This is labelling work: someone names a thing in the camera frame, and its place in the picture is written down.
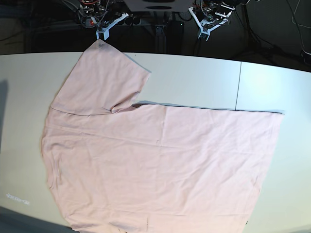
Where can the black power strip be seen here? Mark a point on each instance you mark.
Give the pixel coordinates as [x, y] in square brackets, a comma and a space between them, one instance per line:
[132, 21]

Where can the white box with oval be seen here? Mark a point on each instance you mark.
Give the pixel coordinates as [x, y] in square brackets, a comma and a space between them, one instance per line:
[158, 5]

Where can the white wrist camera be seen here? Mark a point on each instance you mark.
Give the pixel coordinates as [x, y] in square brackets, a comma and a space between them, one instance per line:
[102, 34]
[203, 35]

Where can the aluminium table leg post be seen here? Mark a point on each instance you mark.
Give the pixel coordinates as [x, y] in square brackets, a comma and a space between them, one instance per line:
[160, 39]

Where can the pink T-shirt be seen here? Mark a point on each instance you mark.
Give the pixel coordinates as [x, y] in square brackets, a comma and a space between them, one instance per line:
[116, 168]

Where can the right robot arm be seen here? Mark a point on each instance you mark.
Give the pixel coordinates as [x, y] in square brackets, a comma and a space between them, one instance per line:
[100, 5]

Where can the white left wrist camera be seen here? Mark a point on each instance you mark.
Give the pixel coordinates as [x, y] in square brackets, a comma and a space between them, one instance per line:
[203, 35]

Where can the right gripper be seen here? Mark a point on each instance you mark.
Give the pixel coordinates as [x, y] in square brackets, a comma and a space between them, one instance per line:
[100, 19]

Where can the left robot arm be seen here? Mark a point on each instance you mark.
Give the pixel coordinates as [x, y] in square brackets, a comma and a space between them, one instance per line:
[211, 3]

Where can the black power adapter box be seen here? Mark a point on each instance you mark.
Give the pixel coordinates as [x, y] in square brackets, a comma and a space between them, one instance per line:
[175, 28]

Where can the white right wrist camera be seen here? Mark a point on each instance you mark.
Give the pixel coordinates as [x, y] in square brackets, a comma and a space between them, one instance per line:
[102, 34]

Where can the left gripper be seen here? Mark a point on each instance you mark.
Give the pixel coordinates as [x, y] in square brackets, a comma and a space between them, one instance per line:
[210, 18]

